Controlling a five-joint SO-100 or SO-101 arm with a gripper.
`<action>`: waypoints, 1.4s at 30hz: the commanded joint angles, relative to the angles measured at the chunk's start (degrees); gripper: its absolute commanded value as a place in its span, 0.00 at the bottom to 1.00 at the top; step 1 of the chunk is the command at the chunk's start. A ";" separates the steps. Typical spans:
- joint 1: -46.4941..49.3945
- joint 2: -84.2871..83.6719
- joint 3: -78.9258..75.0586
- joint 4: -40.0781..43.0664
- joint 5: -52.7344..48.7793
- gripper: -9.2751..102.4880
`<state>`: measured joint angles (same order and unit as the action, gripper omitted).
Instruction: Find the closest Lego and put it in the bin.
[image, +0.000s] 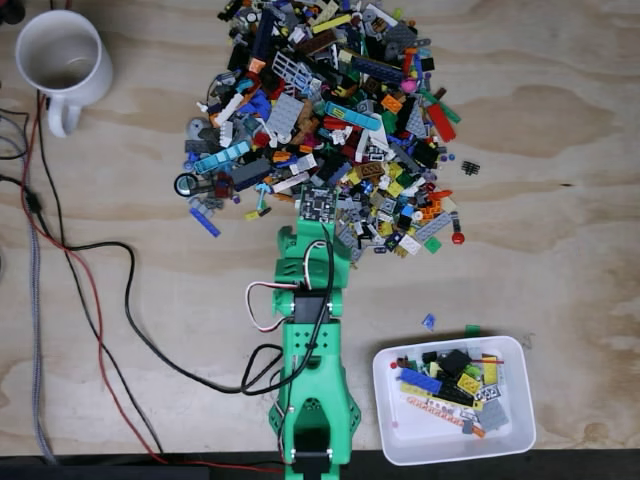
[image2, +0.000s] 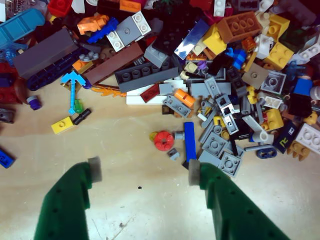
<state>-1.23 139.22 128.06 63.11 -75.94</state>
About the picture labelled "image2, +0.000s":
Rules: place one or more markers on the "white two-stud Lego plate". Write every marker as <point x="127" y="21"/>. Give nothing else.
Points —
<point x="220" y="7"/>

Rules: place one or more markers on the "black Lego brick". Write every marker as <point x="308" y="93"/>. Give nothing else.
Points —
<point x="299" y="105"/>

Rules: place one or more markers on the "tan Lego claw piece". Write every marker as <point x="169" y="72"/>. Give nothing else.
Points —
<point x="297" y="149"/>

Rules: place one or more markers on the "dark blue printed Lego tile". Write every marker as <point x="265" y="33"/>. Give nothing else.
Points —
<point x="285" y="137"/>

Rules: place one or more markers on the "shiny blue Lego tile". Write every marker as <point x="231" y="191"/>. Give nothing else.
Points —
<point x="191" y="40"/>

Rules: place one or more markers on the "small grey Lego clip piece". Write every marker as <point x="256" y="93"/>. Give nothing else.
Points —
<point x="173" y="154"/>

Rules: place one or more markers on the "large grey Lego panel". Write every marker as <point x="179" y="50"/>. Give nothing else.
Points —
<point x="45" y="53"/>

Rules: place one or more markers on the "yellow one-stud Lego plate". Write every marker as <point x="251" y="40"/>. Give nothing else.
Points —
<point x="62" y="125"/>

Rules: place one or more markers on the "grey square Lego plate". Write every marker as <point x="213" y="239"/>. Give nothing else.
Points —
<point x="273" y="82"/>

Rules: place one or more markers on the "large teal Lego piece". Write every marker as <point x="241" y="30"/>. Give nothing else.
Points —
<point x="20" y="27"/>

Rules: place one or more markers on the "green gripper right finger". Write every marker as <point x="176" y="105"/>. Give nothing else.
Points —
<point x="232" y="210"/>

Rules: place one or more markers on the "orange Lego figure piece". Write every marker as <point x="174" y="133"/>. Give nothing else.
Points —
<point x="91" y="24"/>

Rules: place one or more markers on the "orange Lego plate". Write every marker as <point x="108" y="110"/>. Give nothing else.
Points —
<point x="80" y="66"/>
<point x="130" y="5"/>

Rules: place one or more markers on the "yellow and red Lego brick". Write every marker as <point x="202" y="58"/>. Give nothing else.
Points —
<point x="274" y="118"/>

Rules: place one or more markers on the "red round Lego plate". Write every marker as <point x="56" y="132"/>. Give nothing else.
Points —
<point x="160" y="144"/>

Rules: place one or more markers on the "orange rounded Lego brick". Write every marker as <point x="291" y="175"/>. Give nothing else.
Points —
<point x="184" y="98"/>

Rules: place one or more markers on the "small purple Lego piece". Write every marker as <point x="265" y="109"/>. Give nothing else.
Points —
<point x="202" y="66"/>

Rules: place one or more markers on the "blue Lego figure piece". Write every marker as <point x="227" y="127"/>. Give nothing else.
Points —
<point x="238" y="58"/>

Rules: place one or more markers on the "black Lego piece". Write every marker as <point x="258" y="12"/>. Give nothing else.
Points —
<point x="220" y="64"/>

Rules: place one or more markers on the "light blue Lego pickaxe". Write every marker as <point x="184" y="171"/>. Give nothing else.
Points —
<point x="73" y="92"/>

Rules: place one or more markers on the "small grey Lego cylinder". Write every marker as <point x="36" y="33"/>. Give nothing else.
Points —
<point x="179" y="136"/>

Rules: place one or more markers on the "dark red Lego tile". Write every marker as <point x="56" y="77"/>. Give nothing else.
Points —
<point x="150" y="92"/>

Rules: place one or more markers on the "transparent yellow round Lego stud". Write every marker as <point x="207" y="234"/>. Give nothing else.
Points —
<point x="152" y="135"/>

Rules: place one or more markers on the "dark grey Lego piece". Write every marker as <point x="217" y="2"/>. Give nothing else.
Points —
<point x="6" y="115"/>

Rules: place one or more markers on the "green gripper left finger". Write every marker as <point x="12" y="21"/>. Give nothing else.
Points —
<point x="65" y="200"/>

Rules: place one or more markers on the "grey and white Lego plates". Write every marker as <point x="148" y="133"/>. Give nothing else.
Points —
<point x="127" y="31"/>

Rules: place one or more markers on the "transparent green Lego piece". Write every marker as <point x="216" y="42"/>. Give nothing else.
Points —
<point x="79" y="106"/>

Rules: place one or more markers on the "long white Lego brick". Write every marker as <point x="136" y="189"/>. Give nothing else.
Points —
<point x="135" y="100"/>

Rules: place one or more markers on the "dark grey four-stud Lego brick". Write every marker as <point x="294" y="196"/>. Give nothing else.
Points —
<point x="147" y="78"/>

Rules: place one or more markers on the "grey two-stud Lego plate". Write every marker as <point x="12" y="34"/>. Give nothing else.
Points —
<point x="213" y="86"/>

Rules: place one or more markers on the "black Lego technic pin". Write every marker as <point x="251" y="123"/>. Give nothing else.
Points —
<point x="82" y="116"/>

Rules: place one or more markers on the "blue Lego bracket piece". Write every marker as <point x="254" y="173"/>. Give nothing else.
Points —
<point x="102" y="32"/>

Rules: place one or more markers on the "light grey Lego lever piece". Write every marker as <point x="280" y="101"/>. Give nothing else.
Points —
<point x="255" y="127"/>

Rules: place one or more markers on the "purple and grey Lego cylinder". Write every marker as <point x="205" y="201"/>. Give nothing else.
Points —
<point x="34" y="103"/>

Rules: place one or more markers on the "tan one-stud Lego plate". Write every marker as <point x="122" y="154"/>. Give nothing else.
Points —
<point x="255" y="75"/>

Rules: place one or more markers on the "long brown Lego plate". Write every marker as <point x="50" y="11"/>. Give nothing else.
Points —
<point x="112" y="63"/>

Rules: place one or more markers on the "blue Lego brick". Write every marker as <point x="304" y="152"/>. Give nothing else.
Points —
<point x="303" y="87"/>

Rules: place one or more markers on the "white Lego piece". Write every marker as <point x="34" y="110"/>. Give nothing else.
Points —
<point x="263" y="46"/>

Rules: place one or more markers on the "dark red Lego brick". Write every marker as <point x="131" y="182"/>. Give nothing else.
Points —
<point x="8" y="92"/>

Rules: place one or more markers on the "long blue Lego tile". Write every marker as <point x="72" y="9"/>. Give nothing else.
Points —
<point x="190" y="140"/>

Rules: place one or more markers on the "brown six-stud Lego brick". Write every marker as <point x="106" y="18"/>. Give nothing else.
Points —
<point x="238" y="26"/>

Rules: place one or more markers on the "grey Lego slope brick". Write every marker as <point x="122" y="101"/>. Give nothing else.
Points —
<point x="155" y="56"/>

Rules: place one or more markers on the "dark blue Lego technic beam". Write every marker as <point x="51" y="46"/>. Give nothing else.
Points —
<point x="52" y="72"/>

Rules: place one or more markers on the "grey four-stud Lego plate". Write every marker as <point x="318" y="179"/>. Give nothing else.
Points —
<point x="214" y="145"/>
<point x="229" y="164"/>

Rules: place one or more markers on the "grey Lego tile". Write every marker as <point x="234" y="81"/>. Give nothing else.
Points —
<point x="198" y="89"/>
<point x="208" y="157"/>

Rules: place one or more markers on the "white printed Lego tile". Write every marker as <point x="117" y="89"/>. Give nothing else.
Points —
<point x="273" y="102"/>

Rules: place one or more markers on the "blue Lego plate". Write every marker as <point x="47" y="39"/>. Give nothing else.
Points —
<point x="6" y="158"/>

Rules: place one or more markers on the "grey three-hole Lego piece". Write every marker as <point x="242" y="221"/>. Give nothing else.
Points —
<point x="88" y="57"/>

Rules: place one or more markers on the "grey Lego bar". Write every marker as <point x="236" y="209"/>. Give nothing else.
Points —
<point x="257" y="148"/>

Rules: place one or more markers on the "transparent orange Lego flame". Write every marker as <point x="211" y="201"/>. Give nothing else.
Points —
<point x="110" y="92"/>

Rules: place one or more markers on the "grey Lego plate with holes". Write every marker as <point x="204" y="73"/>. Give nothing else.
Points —
<point x="178" y="107"/>

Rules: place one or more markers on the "yellow four-stud Lego brick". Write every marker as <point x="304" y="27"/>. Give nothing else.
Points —
<point x="279" y="56"/>

